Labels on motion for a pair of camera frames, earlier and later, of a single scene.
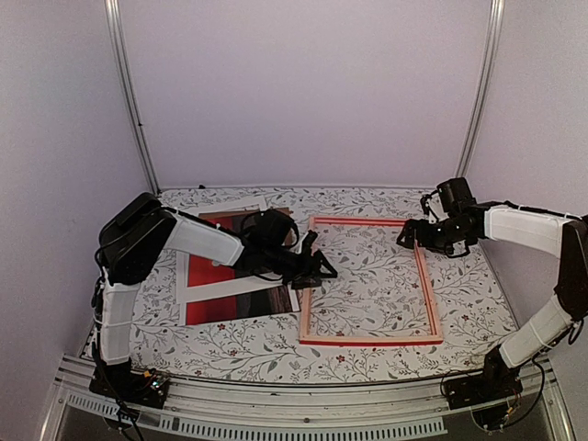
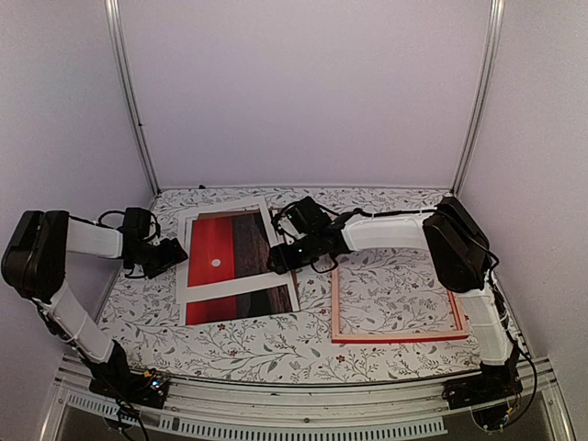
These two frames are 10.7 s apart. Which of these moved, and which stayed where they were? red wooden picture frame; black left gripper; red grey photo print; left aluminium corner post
Moved: black left gripper; red wooden picture frame
Stayed: left aluminium corner post; red grey photo print
